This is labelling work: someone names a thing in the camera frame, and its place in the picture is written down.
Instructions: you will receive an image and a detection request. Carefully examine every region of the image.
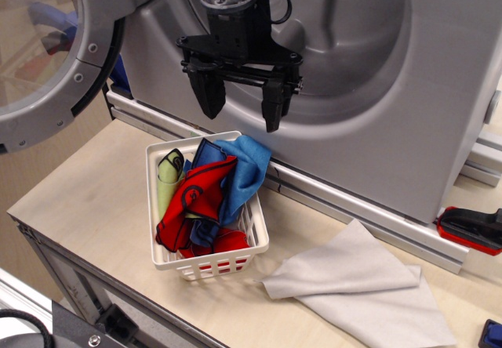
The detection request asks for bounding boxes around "blue black object corner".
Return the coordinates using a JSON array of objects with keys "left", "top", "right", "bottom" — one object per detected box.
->
[{"left": 478, "top": 319, "right": 502, "bottom": 348}]

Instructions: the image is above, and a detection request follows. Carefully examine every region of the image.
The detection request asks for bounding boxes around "grey metal table frame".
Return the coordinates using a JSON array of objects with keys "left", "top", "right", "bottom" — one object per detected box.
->
[{"left": 17, "top": 221, "right": 225, "bottom": 347}]

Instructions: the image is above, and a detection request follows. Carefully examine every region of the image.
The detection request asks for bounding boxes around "red patterned cloth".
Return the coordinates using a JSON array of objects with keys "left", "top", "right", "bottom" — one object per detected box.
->
[{"left": 155, "top": 155, "right": 238, "bottom": 252}]

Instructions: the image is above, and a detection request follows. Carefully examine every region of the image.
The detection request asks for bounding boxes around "grey round machine door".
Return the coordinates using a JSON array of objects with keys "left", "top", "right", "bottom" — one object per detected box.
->
[{"left": 1, "top": 0, "right": 149, "bottom": 154}]

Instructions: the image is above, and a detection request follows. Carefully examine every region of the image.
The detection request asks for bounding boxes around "grey cloth on table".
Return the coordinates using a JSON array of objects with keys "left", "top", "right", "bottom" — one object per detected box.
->
[{"left": 262, "top": 219, "right": 457, "bottom": 347}]

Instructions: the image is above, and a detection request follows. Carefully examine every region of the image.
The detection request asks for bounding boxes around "light green cloth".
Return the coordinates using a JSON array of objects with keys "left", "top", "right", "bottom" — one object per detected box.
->
[{"left": 157, "top": 148, "right": 185, "bottom": 219}]

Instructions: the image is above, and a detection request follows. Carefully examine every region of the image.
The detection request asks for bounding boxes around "light blue cloth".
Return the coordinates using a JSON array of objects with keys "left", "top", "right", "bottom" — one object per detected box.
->
[{"left": 214, "top": 135, "right": 271, "bottom": 226}]

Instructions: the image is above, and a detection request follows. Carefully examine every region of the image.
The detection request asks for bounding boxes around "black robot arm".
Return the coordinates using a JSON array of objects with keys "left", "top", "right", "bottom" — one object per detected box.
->
[{"left": 176, "top": 0, "right": 303, "bottom": 132}]

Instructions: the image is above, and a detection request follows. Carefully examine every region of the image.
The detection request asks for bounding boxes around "grey toy washing machine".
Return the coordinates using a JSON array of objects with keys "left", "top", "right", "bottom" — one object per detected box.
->
[{"left": 122, "top": 0, "right": 501, "bottom": 222}]

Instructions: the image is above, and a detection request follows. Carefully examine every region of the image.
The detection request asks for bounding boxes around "aluminium profile rail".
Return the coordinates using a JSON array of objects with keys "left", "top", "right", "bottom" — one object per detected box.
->
[{"left": 106, "top": 91, "right": 469, "bottom": 274}]

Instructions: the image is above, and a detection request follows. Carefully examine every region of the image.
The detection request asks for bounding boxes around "red cloth in basket bottom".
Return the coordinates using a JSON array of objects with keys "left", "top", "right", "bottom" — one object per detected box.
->
[{"left": 179, "top": 228, "right": 249, "bottom": 258}]

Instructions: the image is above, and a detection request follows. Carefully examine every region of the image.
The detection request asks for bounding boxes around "blue clamp behind door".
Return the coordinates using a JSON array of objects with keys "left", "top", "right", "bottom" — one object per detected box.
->
[{"left": 110, "top": 55, "right": 131, "bottom": 92}]

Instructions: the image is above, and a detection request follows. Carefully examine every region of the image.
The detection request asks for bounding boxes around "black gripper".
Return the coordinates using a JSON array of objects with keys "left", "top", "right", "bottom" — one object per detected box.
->
[{"left": 176, "top": 5, "right": 303, "bottom": 132}]

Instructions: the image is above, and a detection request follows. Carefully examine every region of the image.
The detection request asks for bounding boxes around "dark blue cloth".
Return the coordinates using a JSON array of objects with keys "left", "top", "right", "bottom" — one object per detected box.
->
[{"left": 184, "top": 139, "right": 227, "bottom": 172}]

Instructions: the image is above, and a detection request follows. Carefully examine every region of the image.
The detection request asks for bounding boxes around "white plastic laundry basket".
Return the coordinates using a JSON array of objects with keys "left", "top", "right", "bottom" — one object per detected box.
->
[{"left": 146, "top": 131, "right": 269, "bottom": 281}]

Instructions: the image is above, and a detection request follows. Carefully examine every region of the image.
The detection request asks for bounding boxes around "red black clamp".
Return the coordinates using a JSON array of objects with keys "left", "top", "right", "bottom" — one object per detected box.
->
[{"left": 436, "top": 207, "right": 501, "bottom": 256}]

